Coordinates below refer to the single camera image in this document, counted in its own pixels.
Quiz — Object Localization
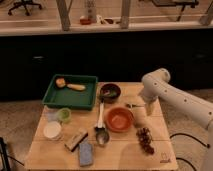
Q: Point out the silver metal fork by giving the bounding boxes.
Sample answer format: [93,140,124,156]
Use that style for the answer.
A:
[125,103,145,108]

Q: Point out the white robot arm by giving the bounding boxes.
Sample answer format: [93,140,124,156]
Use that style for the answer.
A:
[139,68,213,171]

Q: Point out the green plastic cup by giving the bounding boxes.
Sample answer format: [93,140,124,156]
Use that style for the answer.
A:
[57,108,71,123]

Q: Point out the clear plastic cup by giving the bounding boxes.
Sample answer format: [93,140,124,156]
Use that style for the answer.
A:
[45,111,58,122]

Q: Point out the dark grape bunch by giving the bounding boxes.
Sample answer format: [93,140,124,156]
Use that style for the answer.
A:
[136,127,154,155]

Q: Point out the orange bowl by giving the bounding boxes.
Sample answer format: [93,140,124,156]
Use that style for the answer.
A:
[104,107,133,133]

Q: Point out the dark brown bowl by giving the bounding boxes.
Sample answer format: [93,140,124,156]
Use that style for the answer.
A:
[99,83,121,103]

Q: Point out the yellow toy bread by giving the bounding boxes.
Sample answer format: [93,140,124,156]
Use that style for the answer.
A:
[67,84,86,91]

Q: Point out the blue grey sponge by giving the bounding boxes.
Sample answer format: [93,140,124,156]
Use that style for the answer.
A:
[79,141,93,167]

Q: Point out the green plastic tray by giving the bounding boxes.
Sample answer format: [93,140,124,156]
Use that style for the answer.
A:
[42,74,98,110]

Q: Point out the orange round toy food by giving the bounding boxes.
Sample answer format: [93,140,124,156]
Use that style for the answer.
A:
[55,78,66,88]

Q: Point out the white round container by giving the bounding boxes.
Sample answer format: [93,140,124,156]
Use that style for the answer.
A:
[43,121,62,140]

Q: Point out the red bowl on counter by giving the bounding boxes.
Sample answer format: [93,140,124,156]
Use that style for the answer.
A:
[79,17,92,25]

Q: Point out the black stand left edge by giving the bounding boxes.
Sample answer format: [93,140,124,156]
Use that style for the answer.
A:
[0,137,24,171]

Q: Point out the black office chair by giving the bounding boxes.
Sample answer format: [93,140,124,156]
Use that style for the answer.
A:
[8,0,43,16]

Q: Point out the black floor cable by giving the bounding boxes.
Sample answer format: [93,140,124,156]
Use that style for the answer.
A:
[169,132,212,171]

